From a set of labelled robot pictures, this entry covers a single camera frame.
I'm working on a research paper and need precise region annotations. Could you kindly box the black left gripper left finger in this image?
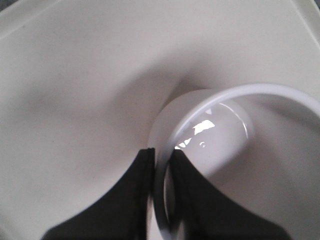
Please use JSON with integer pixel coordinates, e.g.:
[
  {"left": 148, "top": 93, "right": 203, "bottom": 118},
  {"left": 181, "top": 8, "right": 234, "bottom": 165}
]
[{"left": 42, "top": 148, "right": 155, "bottom": 240}]

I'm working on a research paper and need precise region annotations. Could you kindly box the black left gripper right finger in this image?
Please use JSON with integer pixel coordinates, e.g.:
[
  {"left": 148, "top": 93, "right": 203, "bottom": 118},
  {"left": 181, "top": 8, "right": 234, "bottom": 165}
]
[{"left": 169, "top": 149, "right": 291, "bottom": 240}]

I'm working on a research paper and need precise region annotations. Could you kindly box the white smiley mug black handle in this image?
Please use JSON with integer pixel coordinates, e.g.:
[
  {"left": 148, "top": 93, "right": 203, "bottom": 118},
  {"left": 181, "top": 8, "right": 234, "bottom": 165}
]
[{"left": 148, "top": 83, "right": 320, "bottom": 240}]

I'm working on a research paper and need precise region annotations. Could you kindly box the cream rectangular plastic tray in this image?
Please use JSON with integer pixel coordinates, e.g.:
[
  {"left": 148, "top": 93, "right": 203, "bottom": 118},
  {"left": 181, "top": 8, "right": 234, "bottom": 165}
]
[{"left": 0, "top": 0, "right": 320, "bottom": 240}]

